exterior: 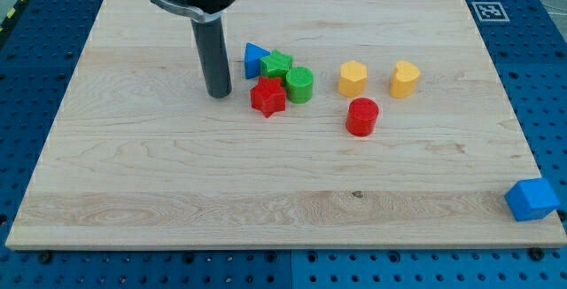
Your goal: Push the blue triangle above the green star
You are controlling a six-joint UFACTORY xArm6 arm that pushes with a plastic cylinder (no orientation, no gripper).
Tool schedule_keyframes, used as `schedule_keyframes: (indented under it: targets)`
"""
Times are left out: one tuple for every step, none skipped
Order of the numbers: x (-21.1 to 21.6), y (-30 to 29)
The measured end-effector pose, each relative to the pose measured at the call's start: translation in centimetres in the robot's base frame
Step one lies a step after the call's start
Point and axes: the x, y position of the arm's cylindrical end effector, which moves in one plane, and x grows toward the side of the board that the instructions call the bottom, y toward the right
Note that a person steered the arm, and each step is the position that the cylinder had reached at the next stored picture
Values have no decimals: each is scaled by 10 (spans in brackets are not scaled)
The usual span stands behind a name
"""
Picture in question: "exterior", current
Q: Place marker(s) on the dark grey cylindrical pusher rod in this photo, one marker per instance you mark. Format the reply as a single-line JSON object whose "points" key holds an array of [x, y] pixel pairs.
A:
{"points": [[209, 38]]}

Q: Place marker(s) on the blue cube block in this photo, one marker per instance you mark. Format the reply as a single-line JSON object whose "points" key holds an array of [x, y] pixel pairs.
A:
{"points": [[532, 199]]}

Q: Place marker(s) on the green cylinder block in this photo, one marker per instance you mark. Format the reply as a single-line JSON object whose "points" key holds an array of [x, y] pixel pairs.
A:
{"points": [[299, 84]]}

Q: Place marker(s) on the light wooden board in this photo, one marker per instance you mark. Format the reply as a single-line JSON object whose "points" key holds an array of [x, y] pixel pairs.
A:
{"points": [[140, 158]]}

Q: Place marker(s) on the white fiducial marker tag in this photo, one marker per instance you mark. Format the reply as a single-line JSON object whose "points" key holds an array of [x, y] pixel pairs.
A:
{"points": [[489, 11]]}

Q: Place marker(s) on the yellow hexagon block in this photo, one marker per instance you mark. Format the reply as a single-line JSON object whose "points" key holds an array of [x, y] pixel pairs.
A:
{"points": [[353, 76]]}

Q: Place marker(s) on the red star block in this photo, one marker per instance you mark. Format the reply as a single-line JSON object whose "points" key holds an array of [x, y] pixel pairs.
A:
{"points": [[268, 96]]}

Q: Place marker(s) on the yellow heart block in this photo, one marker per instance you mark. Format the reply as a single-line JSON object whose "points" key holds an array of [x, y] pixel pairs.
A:
{"points": [[404, 79]]}

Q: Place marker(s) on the red cylinder block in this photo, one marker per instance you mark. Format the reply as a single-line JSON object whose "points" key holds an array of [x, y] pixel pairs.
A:
{"points": [[362, 117]]}

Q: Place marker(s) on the blue triangle block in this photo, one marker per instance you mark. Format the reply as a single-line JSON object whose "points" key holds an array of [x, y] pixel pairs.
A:
{"points": [[253, 54]]}

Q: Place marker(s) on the green star block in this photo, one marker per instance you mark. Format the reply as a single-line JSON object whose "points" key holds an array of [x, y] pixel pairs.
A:
{"points": [[276, 65]]}

